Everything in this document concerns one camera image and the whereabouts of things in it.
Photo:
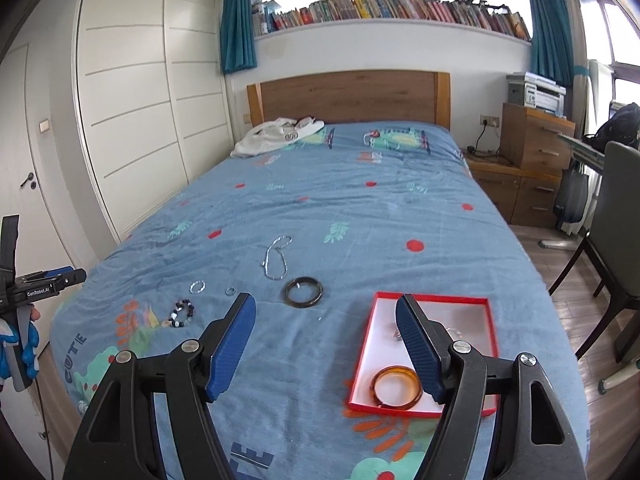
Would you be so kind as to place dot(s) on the white wardrobe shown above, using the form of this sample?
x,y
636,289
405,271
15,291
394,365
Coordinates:
x,y
151,101

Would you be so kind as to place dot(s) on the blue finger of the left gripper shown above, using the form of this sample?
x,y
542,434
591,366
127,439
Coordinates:
x,y
55,273
78,276

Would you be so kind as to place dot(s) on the wooden drawer cabinet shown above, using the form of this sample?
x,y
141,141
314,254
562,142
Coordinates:
x,y
530,138

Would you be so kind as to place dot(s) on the black backpack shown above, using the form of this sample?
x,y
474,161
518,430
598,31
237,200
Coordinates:
x,y
622,127

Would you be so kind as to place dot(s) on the dark tortoiseshell bangle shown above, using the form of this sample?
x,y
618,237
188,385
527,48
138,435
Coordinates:
x,y
303,292

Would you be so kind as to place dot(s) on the left hand blue white glove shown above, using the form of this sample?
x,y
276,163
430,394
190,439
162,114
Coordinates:
x,y
19,342

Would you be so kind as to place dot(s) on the teal curtain left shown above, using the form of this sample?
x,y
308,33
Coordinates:
x,y
237,42

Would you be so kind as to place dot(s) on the white printer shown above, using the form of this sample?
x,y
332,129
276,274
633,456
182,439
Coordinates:
x,y
534,91

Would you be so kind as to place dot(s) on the grey desk chair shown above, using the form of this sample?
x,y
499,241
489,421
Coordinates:
x,y
612,242

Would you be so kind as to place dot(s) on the teal curtain right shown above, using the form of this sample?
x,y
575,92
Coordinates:
x,y
552,48

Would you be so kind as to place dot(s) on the wooden headboard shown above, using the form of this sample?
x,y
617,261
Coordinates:
x,y
355,96

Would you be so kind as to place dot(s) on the blue patterned bedspread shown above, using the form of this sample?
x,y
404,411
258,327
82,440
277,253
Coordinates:
x,y
363,209

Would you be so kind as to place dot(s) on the white door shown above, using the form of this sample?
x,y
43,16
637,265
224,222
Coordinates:
x,y
39,245

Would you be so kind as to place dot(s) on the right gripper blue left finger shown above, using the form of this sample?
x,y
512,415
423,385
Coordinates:
x,y
118,439

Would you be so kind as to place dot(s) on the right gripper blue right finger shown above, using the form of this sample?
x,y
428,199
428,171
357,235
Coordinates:
x,y
532,436

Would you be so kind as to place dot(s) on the amber resin bangle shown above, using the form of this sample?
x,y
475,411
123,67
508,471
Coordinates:
x,y
396,387

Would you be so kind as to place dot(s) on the desk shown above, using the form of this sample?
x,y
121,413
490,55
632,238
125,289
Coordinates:
x,y
580,182

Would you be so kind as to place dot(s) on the row of books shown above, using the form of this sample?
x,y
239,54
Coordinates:
x,y
268,17

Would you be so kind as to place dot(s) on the low wooden nightstand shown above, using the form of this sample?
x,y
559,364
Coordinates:
x,y
523,197

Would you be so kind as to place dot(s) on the red jewelry box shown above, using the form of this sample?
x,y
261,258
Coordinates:
x,y
430,325

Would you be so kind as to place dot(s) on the white clothing on bed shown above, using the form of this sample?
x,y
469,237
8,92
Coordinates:
x,y
274,135

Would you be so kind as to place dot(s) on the wall power socket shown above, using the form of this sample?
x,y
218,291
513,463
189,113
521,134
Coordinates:
x,y
490,121

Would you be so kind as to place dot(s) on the teal curtain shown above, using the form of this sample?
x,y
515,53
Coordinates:
x,y
237,42
552,48

